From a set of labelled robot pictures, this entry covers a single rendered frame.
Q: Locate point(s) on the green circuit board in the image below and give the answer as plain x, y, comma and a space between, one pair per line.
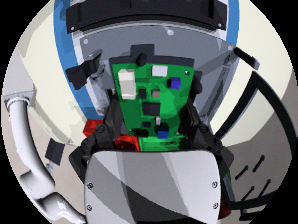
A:
160, 93

